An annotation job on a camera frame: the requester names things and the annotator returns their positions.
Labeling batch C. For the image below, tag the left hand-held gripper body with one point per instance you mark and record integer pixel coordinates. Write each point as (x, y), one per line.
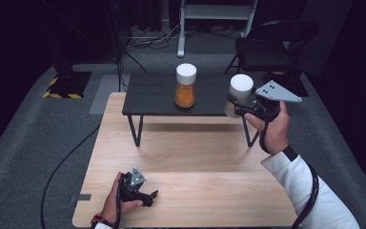
(133, 187)

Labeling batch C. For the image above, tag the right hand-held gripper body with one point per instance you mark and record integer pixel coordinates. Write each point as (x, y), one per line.
(268, 101)

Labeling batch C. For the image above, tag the white-lidded jar of white powder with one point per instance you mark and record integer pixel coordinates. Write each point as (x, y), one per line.
(241, 86)

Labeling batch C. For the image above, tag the white-lidded jar of orange powder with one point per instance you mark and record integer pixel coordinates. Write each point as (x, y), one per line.
(185, 86)

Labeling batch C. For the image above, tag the black raised shelf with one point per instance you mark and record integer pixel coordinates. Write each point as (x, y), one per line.
(152, 93)

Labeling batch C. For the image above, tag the person's left hand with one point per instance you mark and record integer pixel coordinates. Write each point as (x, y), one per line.
(112, 203)

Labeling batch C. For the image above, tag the person's right hand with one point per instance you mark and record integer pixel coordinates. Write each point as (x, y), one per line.
(274, 133)

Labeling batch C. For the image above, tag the black folding chair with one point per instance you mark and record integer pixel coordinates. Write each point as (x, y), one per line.
(267, 51)

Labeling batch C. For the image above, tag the grey tape strip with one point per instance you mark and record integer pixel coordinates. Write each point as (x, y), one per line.
(81, 197)

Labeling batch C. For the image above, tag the black wristband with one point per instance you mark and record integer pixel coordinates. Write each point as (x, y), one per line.
(289, 152)

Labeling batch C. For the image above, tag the white metal stand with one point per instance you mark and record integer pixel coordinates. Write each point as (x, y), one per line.
(214, 12)

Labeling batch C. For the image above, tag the thin black tripod stand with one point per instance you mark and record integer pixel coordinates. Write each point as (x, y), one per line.
(119, 73)

